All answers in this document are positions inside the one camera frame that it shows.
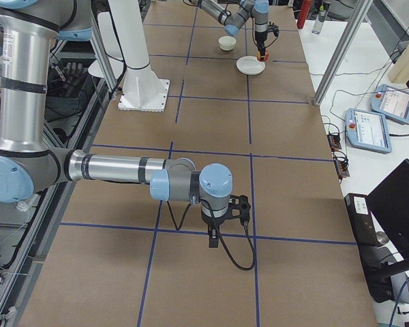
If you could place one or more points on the black computer box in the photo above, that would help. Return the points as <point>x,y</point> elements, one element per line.
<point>383,273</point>

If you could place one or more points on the red bottle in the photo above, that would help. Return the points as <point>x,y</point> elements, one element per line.
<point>304,11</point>

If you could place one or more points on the white pedestal column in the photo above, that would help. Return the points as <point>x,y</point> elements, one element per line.
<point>142,89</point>

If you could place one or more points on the near blue teach pendant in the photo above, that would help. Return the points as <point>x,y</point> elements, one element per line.
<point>367,130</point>

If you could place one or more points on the wooden board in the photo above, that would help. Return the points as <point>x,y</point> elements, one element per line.
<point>399,74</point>

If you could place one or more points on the near orange black connector box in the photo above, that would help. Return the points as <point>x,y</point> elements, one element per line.
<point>340,160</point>

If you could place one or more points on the blue teach pendant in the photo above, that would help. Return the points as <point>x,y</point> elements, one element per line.
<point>391,102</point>
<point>367,130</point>

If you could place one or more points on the white plate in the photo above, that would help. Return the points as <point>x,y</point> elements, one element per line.
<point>250,65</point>

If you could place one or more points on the red yellow apple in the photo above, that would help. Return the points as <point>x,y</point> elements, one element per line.
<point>262,57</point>

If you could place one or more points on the white bowl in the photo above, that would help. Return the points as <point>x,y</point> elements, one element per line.
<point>227,43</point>

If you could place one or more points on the far orange black connector box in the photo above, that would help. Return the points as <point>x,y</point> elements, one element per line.
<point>333,137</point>

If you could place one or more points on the aluminium frame post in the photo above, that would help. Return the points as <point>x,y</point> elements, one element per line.
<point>341,49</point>

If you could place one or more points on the far blue teach pendant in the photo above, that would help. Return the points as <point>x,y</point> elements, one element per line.
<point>391,102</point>

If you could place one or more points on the orange black connector box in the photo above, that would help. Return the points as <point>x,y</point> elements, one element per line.
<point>340,160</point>
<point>333,137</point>

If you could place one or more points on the clear water bottle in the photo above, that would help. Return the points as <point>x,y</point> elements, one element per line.
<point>321,17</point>

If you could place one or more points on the black monitor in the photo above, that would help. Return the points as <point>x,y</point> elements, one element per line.
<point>389,203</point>

